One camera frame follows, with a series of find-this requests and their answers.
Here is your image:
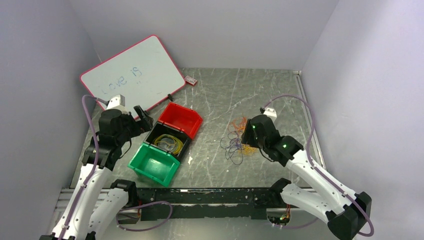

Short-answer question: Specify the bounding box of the purple cable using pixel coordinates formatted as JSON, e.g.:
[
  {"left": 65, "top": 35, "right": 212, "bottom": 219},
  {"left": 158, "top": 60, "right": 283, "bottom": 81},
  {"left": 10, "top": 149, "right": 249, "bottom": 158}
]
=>
[{"left": 219, "top": 130, "right": 246, "bottom": 166}]

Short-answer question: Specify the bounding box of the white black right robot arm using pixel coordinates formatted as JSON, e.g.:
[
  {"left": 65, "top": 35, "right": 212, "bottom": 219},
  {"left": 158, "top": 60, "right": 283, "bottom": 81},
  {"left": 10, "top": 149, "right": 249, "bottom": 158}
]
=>
[{"left": 242, "top": 114, "right": 372, "bottom": 240}]

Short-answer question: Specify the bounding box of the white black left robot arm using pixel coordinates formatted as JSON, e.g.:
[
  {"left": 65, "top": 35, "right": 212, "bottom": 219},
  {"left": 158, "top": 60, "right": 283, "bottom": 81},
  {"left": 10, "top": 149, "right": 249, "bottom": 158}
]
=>
[{"left": 40, "top": 105, "right": 153, "bottom": 240}]

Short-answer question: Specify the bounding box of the black plastic bin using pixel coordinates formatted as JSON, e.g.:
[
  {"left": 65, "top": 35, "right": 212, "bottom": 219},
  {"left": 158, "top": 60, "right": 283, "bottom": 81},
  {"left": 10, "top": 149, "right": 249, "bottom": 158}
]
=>
[{"left": 144, "top": 121, "right": 192, "bottom": 163}]

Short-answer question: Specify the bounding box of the red plastic bin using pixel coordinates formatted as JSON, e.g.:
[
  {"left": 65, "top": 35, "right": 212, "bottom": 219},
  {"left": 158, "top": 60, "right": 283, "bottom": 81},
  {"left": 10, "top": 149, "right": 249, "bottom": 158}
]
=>
[{"left": 157, "top": 102, "right": 203, "bottom": 140}]

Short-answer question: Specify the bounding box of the pink framed whiteboard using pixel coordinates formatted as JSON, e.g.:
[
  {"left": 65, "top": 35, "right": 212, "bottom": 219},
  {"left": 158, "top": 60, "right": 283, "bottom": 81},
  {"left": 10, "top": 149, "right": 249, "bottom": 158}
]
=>
[{"left": 80, "top": 35, "right": 185, "bottom": 110}]

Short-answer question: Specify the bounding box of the green plastic bin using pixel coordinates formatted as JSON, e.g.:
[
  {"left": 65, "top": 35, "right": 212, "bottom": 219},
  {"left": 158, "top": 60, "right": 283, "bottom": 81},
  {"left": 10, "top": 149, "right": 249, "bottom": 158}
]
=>
[{"left": 127, "top": 143, "right": 180, "bottom": 187}]

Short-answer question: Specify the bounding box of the small red white box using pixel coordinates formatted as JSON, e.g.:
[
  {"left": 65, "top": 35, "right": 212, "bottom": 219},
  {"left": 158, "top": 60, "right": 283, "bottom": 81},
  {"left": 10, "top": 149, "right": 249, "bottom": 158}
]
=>
[{"left": 184, "top": 75, "right": 198, "bottom": 87}]

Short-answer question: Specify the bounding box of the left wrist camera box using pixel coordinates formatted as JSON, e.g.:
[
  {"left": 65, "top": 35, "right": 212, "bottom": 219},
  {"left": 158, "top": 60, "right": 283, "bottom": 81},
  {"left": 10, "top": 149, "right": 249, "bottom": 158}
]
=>
[{"left": 106, "top": 94, "right": 126, "bottom": 111}]

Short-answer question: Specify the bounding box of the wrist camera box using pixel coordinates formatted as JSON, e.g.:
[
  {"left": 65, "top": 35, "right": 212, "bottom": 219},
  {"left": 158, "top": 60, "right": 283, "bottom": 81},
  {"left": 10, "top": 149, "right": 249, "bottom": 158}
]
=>
[
  {"left": 106, "top": 94, "right": 126, "bottom": 111},
  {"left": 260, "top": 107, "right": 278, "bottom": 123}
]

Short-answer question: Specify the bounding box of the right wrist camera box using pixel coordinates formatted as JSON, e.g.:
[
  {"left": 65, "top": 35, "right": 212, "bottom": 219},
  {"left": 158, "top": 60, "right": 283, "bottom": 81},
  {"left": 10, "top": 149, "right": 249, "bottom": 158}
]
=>
[{"left": 260, "top": 107, "right": 278, "bottom": 123}]

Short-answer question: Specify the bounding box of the yellow green cable coil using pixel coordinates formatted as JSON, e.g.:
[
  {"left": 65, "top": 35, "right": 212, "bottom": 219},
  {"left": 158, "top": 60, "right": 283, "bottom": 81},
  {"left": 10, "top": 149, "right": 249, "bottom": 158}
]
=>
[{"left": 152, "top": 133, "right": 185, "bottom": 156}]

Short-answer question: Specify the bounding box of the aluminium table edge rail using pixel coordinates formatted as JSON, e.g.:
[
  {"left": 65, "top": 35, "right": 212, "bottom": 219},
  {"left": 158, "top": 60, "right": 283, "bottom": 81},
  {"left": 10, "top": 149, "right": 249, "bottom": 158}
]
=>
[{"left": 292, "top": 70, "right": 326, "bottom": 169}]

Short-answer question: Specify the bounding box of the black base frame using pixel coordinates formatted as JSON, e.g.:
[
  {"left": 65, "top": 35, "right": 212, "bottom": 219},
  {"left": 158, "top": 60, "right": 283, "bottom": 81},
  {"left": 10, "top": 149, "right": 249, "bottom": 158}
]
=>
[{"left": 124, "top": 187, "right": 287, "bottom": 221}]

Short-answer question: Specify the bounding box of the right purple robot hose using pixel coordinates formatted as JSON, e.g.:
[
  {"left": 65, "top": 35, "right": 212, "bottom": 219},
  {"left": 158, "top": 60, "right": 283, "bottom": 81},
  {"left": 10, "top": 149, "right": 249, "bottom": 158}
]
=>
[{"left": 263, "top": 94, "right": 375, "bottom": 238}]

